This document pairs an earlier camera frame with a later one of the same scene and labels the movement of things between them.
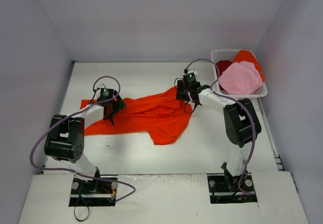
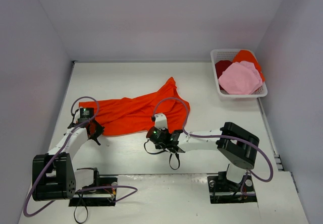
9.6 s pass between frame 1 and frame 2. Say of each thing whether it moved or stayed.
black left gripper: moved
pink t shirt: stayed
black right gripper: moved
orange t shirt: stayed
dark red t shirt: stayed
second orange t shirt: stayed
